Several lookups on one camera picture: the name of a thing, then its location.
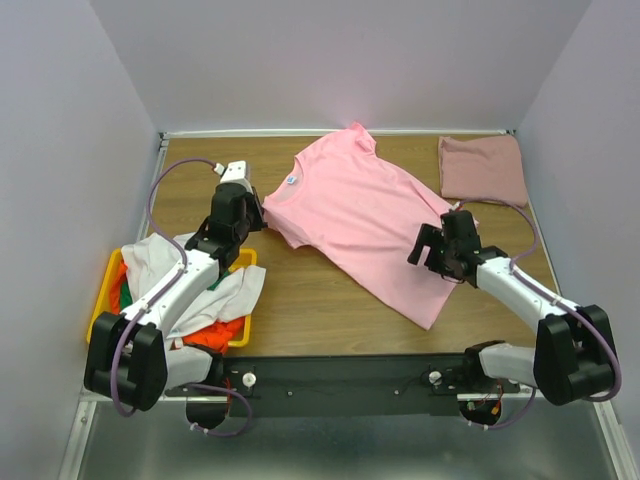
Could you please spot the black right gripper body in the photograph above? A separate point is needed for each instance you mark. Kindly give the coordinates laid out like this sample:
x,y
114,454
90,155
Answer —
x,y
435,248

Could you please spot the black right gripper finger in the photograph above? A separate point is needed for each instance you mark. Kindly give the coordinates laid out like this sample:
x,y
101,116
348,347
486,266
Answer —
x,y
436,262
429,237

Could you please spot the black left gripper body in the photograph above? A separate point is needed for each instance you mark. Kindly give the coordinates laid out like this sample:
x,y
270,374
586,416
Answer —
x,y
255,209

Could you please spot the light pink t-shirt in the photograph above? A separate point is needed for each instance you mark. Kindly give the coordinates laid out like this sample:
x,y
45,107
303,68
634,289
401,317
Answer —
x,y
364,214

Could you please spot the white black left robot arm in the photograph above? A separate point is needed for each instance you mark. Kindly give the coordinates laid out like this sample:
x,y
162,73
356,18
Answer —
x,y
129,357

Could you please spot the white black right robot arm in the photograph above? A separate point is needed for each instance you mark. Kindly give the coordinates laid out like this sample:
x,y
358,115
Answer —
x,y
574,355

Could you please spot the folded dusty pink t-shirt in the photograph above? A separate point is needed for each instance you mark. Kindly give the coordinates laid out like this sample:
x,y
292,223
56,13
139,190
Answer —
x,y
487,167

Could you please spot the white t-shirt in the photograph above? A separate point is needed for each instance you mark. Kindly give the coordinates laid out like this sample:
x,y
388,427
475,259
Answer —
x,y
231,297

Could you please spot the orange t-shirt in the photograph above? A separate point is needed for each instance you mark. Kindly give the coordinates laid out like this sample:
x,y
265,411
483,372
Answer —
x,y
218,335

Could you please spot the yellow plastic bin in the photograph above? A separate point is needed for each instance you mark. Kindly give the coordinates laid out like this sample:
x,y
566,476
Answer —
x,y
174,293

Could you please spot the green t-shirt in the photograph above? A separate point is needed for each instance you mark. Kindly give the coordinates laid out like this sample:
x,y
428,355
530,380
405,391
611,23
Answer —
x,y
122,297

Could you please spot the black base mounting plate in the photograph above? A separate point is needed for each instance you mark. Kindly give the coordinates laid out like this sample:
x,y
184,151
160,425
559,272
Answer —
x,y
339,386

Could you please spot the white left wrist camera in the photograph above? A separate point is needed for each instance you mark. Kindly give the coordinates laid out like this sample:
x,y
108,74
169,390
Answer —
x,y
237,172

